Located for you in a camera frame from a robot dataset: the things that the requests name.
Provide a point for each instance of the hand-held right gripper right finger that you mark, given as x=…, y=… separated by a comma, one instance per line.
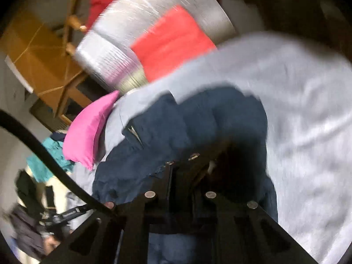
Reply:
x=222, y=207

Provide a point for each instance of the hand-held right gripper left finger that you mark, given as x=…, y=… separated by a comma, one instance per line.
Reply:
x=167, y=183

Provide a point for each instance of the navy blue garment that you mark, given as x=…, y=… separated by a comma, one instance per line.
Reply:
x=165, y=121

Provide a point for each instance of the person's left hand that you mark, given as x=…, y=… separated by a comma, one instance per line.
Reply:
x=51, y=244

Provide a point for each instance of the black and cream clothing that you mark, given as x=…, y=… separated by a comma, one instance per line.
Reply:
x=27, y=192

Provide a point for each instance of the teal cloth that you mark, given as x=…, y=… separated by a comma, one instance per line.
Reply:
x=59, y=154

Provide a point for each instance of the dark blue cloth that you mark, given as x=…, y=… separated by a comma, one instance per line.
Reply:
x=58, y=136

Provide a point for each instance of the pink pillow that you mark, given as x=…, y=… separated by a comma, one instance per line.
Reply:
x=85, y=132

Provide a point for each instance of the dark woven panel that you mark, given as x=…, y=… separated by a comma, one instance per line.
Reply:
x=49, y=112

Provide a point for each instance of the light grey bed sheet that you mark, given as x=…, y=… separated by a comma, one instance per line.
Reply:
x=302, y=101

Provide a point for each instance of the silver foil mat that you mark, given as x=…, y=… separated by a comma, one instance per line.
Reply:
x=123, y=33

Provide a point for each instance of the wooden chair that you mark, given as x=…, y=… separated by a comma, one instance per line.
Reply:
x=41, y=60

